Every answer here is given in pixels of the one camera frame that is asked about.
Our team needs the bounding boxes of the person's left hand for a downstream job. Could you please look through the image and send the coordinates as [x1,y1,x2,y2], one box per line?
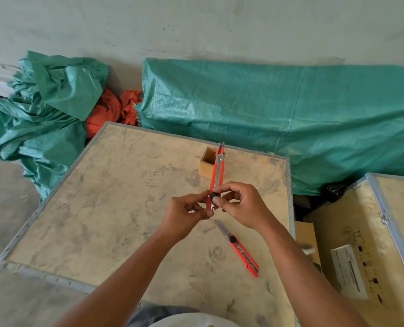
[156,191,213,243]

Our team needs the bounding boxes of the black plastic bag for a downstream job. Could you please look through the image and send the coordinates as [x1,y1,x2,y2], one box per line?
[321,182,347,203]

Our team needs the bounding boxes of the plywood crate with white label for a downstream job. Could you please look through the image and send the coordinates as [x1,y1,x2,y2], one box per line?
[304,172,404,327]

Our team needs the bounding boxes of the large flat green tarp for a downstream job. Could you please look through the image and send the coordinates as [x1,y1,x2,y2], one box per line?
[135,58,404,196]

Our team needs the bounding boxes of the person's left forearm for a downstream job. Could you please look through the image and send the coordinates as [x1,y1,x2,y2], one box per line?
[53,231,179,327]

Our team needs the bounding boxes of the metal-edged plywood crate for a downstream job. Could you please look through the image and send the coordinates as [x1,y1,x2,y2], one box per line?
[0,121,301,327]

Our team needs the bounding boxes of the person's white shirt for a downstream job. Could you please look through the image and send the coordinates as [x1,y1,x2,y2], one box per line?
[150,312,240,327]

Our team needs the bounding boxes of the person's grey trousers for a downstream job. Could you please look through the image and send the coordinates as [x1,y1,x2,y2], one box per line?
[127,300,202,327]

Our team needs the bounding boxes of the orange utility knife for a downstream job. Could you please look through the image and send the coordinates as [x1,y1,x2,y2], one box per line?
[214,219,260,278]
[206,142,226,211]

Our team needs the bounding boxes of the white paper label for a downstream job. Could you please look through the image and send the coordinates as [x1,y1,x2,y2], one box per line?
[330,244,369,300]

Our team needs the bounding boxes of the brown cardboard box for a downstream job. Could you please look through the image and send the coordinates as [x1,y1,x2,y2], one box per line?
[294,220,322,273]

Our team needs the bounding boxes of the person's right hand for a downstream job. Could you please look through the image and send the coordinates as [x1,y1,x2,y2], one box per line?
[211,182,281,234]

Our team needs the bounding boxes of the crumpled green tarp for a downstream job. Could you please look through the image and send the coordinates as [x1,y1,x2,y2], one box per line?
[0,50,110,203]

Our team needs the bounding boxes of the person's right forearm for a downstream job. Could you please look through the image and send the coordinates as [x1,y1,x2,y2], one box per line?
[259,221,370,327]

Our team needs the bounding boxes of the orange cloth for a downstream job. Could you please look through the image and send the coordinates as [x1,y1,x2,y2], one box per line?
[85,88,144,140]

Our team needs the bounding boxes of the small open wooden box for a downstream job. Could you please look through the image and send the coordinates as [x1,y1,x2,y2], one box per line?
[198,147,226,179]

